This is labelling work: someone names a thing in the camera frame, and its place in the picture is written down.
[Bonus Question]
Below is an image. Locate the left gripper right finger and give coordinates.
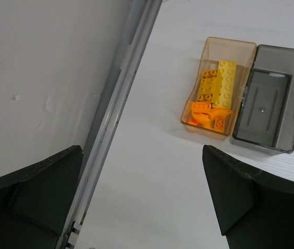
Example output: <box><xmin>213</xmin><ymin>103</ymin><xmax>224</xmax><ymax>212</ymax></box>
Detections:
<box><xmin>202</xmin><ymin>145</ymin><xmax>294</xmax><ymax>248</ymax></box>

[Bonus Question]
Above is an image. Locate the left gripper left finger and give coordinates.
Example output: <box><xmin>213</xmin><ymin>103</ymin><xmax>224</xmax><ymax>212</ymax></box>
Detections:
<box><xmin>0</xmin><ymin>145</ymin><xmax>83</xmax><ymax>248</ymax></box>

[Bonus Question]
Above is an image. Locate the orange lego brick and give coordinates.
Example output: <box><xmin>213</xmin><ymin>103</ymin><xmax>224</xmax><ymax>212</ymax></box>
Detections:
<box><xmin>213</xmin><ymin>116</ymin><xmax>226</xmax><ymax>132</ymax></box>

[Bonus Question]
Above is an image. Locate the orange arch lego stack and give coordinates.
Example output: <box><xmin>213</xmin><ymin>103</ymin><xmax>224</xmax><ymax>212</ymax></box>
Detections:
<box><xmin>192</xmin><ymin>108</ymin><xmax>232</xmax><ymax>131</ymax></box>

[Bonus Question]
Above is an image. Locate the grey transparent container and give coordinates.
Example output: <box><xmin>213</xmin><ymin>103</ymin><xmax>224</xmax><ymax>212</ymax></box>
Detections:
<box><xmin>231</xmin><ymin>45</ymin><xmax>294</xmax><ymax>155</ymax></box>

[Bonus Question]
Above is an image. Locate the orange transparent container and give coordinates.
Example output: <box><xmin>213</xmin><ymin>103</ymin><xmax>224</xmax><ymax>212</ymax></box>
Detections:
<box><xmin>180</xmin><ymin>37</ymin><xmax>257</xmax><ymax>139</ymax></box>

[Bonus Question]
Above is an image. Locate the yellow lego stack in container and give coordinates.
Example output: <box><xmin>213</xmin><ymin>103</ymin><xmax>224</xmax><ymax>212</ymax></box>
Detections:
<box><xmin>197</xmin><ymin>61</ymin><xmax>237</xmax><ymax>109</ymax></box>

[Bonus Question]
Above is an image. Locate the aluminium frame rail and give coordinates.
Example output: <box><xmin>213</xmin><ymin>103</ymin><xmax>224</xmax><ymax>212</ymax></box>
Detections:
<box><xmin>56</xmin><ymin>1</ymin><xmax>162</xmax><ymax>248</ymax></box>

